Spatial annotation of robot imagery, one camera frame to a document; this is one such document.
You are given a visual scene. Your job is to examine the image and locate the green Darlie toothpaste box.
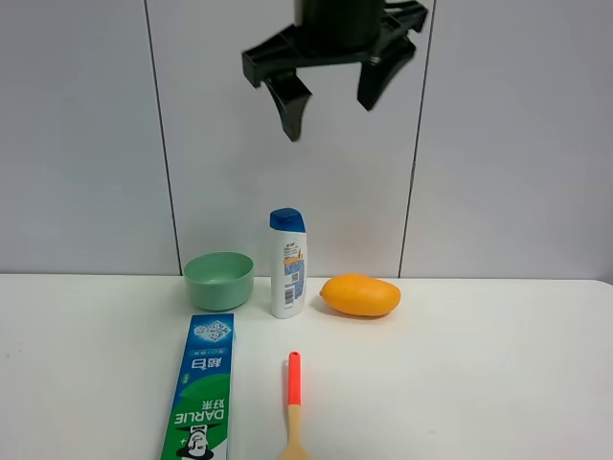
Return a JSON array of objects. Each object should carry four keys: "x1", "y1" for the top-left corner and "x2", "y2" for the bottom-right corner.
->
[{"x1": 161, "y1": 313, "x2": 235, "y2": 460}]

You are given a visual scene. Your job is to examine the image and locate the green plastic bowl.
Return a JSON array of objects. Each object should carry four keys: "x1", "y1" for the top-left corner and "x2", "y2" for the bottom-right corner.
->
[{"x1": 183, "y1": 251, "x2": 254, "y2": 311}]

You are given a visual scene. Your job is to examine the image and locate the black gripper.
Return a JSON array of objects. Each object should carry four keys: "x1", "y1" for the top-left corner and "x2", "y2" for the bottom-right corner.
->
[{"x1": 241, "y1": 1, "x2": 428, "y2": 142}]

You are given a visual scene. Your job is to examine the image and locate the yellow mango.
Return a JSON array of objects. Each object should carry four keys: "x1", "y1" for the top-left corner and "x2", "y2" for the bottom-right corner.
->
[{"x1": 320, "y1": 274, "x2": 401, "y2": 317}]

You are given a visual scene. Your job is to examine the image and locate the white blue-capped shampoo bottle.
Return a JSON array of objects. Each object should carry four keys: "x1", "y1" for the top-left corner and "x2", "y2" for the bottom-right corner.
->
[{"x1": 269, "y1": 208, "x2": 307, "y2": 319}]

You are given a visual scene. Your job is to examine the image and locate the wooden spoon orange handle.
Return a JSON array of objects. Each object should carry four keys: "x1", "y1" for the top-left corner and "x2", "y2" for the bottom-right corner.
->
[{"x1": 279, "y1": 351, "x2": 310, "y2": 460}]

